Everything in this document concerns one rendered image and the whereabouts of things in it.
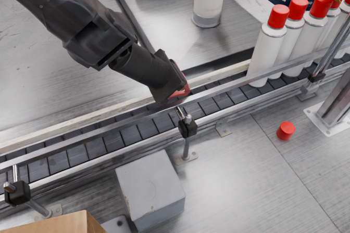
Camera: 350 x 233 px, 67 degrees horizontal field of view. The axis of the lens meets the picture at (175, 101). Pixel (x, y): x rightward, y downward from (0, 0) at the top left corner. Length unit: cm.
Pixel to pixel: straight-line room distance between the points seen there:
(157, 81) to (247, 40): 40
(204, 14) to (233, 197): 50
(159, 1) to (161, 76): 51
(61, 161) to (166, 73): 28
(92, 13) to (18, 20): 74
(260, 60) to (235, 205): 31
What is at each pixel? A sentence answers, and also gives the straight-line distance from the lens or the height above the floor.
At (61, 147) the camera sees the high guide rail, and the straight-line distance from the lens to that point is 51.
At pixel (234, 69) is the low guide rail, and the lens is 67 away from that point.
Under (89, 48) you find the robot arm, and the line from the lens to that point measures 39.
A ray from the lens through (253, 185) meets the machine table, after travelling 60.
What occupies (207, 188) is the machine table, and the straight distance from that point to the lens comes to 58.
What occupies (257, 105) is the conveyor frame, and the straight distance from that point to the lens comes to 68.
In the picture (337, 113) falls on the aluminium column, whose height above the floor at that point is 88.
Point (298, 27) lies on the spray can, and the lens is 62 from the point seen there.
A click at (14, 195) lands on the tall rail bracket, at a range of 49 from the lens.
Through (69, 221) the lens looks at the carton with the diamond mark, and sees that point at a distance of 28.
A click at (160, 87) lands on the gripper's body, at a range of 49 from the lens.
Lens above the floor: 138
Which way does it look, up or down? 52 degrees down
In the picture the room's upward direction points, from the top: straight up
